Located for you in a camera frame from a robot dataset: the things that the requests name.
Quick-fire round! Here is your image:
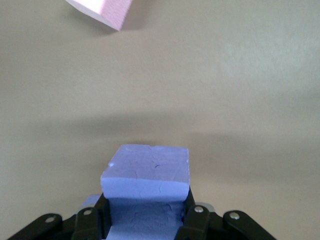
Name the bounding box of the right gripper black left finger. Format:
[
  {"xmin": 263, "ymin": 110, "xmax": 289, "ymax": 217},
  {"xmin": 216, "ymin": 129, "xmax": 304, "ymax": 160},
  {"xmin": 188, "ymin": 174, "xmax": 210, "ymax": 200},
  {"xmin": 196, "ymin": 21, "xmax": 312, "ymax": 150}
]
[{"xmin": 72, "ymin": 193, "xmax": 111, "ymax": 240}]

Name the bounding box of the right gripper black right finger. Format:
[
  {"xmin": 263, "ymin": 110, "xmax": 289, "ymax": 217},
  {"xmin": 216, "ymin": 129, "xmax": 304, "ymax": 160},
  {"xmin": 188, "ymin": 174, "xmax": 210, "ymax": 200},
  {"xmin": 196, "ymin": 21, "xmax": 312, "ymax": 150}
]
[{"xmin": 173, "ymin": 187, "xmax": 210, "ymax": 240}]

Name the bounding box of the purple foam block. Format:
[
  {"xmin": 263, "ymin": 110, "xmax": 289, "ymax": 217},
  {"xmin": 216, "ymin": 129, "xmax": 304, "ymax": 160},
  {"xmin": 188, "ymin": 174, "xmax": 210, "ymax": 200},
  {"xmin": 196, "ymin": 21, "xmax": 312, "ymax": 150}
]
[
  {"xmin": 99, "ymin": 143, "xmax": 190, "ymax": 240},
  {"xmin": 81, "ymin": 194, "xmax": 103, "ymax": 210}
]

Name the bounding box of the pink foam block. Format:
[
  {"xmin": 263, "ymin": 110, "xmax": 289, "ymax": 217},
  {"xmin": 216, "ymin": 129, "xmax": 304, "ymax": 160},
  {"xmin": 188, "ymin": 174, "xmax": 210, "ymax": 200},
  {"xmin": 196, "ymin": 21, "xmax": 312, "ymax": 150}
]
[{"xmin": 65, "ymin": 0, "xmax": 133, "ymax": 32}]

